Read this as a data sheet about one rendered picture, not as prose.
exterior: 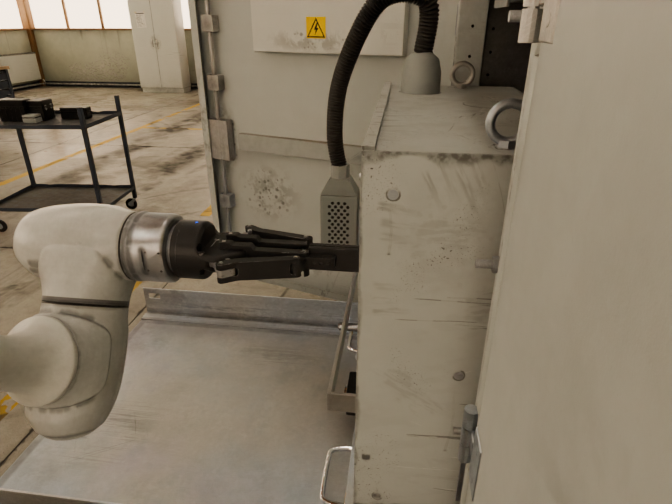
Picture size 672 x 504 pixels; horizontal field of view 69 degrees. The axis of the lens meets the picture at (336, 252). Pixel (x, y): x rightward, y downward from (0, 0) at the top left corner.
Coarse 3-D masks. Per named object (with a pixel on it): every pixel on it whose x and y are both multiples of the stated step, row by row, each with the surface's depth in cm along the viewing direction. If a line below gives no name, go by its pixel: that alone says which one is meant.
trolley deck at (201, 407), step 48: (144, 336) 112; (192, 336) 112; (240, 336) 112; (288, 336) 112; (336, 336) 112; (144, 384) 97; (192, 384) 97; (240, 384) 97; (288, 384) 97; (336, 384) 97; (96, 432) 86; (144, 432) 86; (192, 432) 86; (240, 432) 86; (288, 432) 86; (336, 432) 86; (0, 480) 77; (48, 480) 77; (96, 480) 77; (144, 480) 77; (192, 480) 77; (240, 480) 77; (288, 480) 77; (336, 480) 77
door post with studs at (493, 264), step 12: (516, 12) 34; (528, 72) 36; (516, 144) 39; (516, 156) 37; (504, 216) 41; (504, 228) 39; (480, 264) 42; (492, 264) 42; (492, 300) 44; (480, 372) 48; (480, 384) 46; (456, 432) 50
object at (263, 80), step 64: (192, 0) 112; (256, 0) 105; (320, 0) 99; (448, 0) 89; (256, 64) 114; (320, 64) 107; (384, 64) 101; (448, 64) 93; (256, 128) 121; (320, 128) 113; (256, 192) 128; (320, 192) 120
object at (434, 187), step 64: (384, 128) 53; (448, 128) 53; (512, 128) 53; (384, 192) 45; (448, 192) 45; (384, 256) 48; (448, 256) 47; (384, 320) 51; (448, 320) 50; (384, 384) 55; (448, 384) 54; (384, 448) 59; (448, 448) 58
